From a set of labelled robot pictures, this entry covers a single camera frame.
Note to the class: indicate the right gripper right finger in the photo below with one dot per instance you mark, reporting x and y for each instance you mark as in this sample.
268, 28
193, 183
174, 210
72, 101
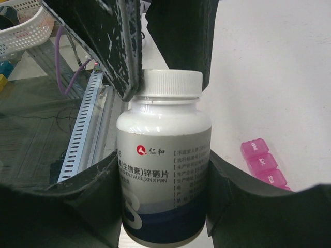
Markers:
245, 212

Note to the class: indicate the aluminium mounting rail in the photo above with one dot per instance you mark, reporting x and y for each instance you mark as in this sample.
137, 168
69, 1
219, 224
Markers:
109, 109

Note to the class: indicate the white pill bottle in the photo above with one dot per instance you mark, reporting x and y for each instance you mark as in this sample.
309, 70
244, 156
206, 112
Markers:
163, 147

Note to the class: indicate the white perforated plastic basket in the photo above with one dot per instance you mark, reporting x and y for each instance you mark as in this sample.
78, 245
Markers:
31, 33

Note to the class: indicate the slotted cable duct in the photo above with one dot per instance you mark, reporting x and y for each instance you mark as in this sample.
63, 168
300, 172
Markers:
74, 152

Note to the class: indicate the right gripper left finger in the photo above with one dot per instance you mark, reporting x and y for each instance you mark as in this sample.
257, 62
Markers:
82, 211

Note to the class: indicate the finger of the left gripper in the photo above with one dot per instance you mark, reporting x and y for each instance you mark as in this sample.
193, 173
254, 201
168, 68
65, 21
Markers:
183, 32
111, 33

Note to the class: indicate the pink weekly pill organizer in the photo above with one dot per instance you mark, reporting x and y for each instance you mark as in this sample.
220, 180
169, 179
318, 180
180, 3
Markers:
262, 164

